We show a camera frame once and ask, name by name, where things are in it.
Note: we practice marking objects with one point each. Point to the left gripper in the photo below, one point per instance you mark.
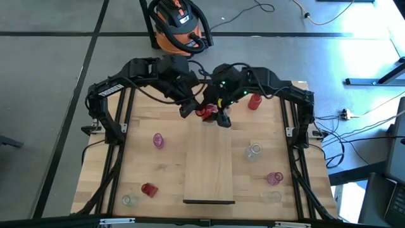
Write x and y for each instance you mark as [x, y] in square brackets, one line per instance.
[185, 90]

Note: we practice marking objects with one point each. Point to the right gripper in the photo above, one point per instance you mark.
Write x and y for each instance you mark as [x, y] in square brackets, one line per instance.
[221, 96]

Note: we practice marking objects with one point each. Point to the red round glass vase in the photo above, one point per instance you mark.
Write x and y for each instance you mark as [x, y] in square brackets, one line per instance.
[207, 113]

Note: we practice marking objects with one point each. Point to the red ribbed cylinder vase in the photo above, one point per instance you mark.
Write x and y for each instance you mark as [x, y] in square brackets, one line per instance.
[254, 102]

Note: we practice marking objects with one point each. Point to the large round cut-glass vase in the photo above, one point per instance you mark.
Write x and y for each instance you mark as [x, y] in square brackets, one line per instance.
[253, 152]

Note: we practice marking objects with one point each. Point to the pink ribbed cylinder vase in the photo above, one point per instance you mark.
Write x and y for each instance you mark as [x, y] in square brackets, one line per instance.
[158, 141]

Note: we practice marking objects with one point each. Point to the pink wide-mouth glass vase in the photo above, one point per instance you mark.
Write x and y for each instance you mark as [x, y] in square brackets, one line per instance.
[272, 179]

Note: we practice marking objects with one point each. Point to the red tapered glass vase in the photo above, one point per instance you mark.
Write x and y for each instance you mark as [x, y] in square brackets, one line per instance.
[149, 190]

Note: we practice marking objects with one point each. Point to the small clear glass vase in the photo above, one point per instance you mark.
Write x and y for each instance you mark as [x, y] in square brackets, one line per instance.
[130, 200]

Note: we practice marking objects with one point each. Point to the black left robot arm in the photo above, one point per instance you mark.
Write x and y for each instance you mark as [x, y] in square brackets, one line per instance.
[110, 89]

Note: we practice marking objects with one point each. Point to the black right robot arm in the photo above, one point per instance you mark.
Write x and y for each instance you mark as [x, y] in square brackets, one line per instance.
[299, 95]

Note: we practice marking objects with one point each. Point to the orange black shop vacuum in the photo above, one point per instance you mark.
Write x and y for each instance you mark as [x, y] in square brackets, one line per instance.
[167, 44]

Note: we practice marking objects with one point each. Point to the black pole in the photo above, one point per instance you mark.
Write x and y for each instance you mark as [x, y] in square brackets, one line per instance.
[153, 42]

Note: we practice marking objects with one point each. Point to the dark grey desk foot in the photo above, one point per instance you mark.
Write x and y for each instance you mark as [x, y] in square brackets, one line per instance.
[354, 174]

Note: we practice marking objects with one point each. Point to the black desk foot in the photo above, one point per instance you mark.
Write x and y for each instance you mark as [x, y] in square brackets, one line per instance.
[360, 81]
[11, 141]

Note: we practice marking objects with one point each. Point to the black keypad device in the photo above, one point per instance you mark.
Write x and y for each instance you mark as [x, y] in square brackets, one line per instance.
[397, 206]

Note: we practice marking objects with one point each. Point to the black aluminium table frame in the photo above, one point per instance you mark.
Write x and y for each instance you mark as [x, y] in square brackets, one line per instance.
[113, 190]

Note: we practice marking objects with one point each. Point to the silver beam bracket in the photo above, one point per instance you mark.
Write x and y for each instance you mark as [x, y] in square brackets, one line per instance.
[117, 221]
[292, 225]

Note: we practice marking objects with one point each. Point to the black camera gantry beam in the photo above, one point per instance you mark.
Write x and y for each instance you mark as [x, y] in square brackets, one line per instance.
[47, 221]

